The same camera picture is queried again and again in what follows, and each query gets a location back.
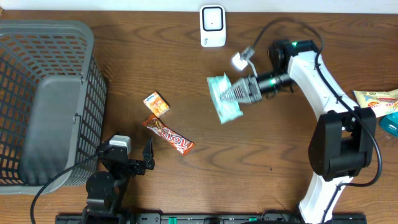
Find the small orange snack packet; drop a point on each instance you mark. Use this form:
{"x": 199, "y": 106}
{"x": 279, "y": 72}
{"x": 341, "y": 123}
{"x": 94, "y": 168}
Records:
{"x": 157, "y": 105}

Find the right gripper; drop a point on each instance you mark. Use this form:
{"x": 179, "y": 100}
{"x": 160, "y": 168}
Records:
{"x": 255, "y": 94}

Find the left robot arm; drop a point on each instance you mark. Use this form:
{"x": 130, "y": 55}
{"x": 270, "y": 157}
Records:
{"x": 106, "y": 189}

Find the grey plastic shopping basket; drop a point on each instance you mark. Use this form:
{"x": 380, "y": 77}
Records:
{"x": 52, "y": 105}

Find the brown chocolate bar wrapper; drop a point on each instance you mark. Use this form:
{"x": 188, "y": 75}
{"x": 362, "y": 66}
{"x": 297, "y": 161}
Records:
{"x": 182, "y": 144}

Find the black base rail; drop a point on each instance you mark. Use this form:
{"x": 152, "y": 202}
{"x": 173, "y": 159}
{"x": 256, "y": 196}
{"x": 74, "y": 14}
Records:
{"x": 272, "y": 216}

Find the white barcode scanner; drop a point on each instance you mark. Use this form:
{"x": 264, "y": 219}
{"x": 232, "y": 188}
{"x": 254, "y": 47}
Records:
{"x": 212, "y": 26}

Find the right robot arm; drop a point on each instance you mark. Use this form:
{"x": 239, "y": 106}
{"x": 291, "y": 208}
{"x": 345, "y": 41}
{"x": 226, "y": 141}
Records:
{"x": 343, "y": 141}

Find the light teal wet wipes pack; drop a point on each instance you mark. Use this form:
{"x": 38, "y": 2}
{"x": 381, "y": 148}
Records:
{"x": 226, "y": 110}

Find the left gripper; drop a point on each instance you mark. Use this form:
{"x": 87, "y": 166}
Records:
{"x": 138, "y": 167}

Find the teal mouthwash bottle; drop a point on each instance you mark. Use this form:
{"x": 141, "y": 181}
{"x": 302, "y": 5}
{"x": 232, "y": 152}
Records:
{"x": 389, "y": 123}

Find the yellow snack bag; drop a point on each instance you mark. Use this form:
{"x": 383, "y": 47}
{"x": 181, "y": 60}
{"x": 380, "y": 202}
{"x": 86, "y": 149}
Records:
{"x": 381, "y": 102}

